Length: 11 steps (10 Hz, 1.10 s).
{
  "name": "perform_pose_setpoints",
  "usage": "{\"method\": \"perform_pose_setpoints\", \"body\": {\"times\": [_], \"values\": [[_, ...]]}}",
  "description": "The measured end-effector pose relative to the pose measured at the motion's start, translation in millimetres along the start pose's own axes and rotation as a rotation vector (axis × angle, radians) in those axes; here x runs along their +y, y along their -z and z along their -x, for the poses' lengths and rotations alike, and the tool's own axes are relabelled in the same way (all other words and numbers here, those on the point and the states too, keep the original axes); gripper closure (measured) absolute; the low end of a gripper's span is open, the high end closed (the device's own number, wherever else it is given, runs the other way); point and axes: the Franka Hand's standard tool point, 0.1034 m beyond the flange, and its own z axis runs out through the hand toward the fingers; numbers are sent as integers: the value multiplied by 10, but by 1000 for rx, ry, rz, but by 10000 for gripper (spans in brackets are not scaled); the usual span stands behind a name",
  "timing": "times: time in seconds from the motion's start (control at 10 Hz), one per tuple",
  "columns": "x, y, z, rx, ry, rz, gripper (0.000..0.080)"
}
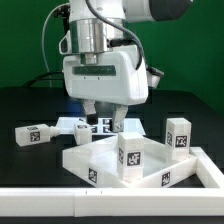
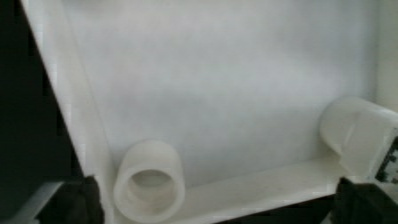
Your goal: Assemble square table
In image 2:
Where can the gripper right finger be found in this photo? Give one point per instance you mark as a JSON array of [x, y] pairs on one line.
[[362, 204]]

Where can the white square tabletop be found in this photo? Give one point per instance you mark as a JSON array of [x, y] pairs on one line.
[[193, 80]]

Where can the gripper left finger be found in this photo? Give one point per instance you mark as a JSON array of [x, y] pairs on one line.
[[62, 204]]

